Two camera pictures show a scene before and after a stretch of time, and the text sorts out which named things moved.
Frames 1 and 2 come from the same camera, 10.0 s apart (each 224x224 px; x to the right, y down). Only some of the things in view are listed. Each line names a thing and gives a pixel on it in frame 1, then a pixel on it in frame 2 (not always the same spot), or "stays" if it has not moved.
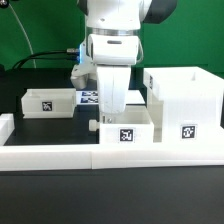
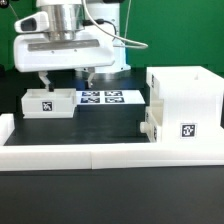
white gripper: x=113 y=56 → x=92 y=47
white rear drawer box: x=49 y=103 stays
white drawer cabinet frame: x=185 y=103 stays
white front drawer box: x=133 y=126 → x=154 y=119
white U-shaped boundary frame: x=18 y=157 stays
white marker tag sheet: x=91 y=97 stays
